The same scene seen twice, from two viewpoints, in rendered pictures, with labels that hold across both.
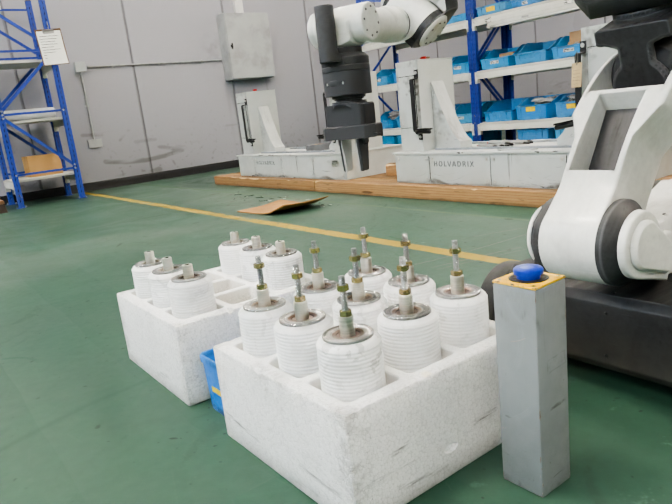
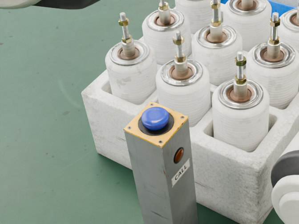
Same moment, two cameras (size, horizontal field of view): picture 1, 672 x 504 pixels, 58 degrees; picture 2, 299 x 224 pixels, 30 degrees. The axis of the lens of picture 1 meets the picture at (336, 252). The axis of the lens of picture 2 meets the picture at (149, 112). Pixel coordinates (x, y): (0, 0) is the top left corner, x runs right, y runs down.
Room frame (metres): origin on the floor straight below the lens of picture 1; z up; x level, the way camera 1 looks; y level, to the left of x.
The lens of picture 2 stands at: (0.68, -0.83, 0.89)
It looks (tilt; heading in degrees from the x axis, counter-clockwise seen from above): 44 degrees down; 78
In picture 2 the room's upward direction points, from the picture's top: 9 degrees counter-clockwise
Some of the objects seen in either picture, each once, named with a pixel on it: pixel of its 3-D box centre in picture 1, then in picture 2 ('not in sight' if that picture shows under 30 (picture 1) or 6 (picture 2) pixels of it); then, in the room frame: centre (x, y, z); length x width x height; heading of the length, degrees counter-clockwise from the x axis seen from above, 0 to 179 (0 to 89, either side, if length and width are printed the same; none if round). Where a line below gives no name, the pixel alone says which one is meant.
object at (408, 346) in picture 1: (411, 365); (185, 109); (0.90, -0.10, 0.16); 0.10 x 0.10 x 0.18
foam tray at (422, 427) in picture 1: (368, 384); (219, 99); (1.00, -0.03, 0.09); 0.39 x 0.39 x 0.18; 36
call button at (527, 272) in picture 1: (528, 274); (155, 120); (0.81, -0.26, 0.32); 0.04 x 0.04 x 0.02
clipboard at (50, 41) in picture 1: (51, 43); not in sight; (6.00, 2.40, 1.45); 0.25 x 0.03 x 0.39; 125
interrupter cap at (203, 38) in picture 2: (359, 298); (216, 36); (1.00, -0.03, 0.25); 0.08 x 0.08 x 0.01
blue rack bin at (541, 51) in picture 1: (544, 51); not in sight; (6.24, -2.26, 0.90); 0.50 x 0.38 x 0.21; 126
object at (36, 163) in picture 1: (42, 164); not in sight; (6.15, 2.80, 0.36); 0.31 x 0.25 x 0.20; 125
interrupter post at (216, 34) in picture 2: (358, 291); (216, 30); (1.00, -0.03, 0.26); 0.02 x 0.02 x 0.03
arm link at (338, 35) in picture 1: (343, 39); not in sight; (1.15, -0.06, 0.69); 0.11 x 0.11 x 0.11; 55
